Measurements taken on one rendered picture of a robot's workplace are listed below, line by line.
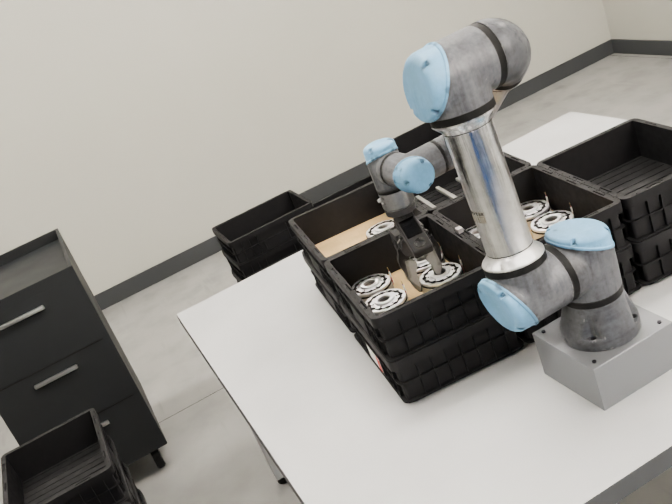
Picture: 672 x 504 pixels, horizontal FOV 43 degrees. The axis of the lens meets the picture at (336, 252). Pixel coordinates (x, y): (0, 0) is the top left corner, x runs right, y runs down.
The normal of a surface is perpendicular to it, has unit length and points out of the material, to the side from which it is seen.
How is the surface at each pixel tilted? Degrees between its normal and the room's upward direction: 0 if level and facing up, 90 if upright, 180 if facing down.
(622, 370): 90
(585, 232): 8
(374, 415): 0
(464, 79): 89
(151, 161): 90
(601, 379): 90
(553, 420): 0
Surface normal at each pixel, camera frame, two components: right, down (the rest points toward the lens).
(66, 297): 0.37, 0.24
